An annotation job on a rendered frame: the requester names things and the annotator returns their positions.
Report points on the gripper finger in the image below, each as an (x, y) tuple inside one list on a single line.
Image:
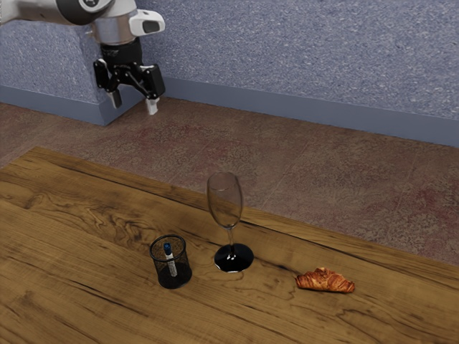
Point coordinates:
[(104, 80), (150, 84)]

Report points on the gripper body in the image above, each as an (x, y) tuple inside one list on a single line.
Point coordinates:
[(121, 53)]

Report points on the black mesh pen holder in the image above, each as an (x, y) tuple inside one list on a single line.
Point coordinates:
[(171, 262)]

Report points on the white pen with blue cap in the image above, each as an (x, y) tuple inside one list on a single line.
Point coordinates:
[(170, 258)]

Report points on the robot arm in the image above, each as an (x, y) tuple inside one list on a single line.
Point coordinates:
[(107, 14)]

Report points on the brown croissant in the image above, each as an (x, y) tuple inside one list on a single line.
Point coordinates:
[(324, 280)]

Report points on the clear champagne glass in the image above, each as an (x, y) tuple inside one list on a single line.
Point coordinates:
[(228, 222)]

